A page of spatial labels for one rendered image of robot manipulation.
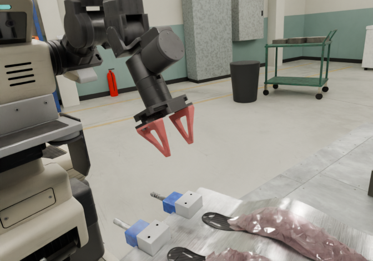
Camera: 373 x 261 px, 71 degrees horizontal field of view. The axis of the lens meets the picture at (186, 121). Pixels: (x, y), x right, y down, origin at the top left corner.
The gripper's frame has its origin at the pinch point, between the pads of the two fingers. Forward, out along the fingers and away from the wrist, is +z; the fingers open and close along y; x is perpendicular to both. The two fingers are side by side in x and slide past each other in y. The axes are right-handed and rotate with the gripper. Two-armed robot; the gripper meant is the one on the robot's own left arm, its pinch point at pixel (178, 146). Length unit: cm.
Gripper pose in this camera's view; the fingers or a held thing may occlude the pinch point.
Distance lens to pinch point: 53.5
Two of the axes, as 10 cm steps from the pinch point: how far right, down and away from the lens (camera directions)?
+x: -6.4, 2.7, 7.2
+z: 4.1, 9.1, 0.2
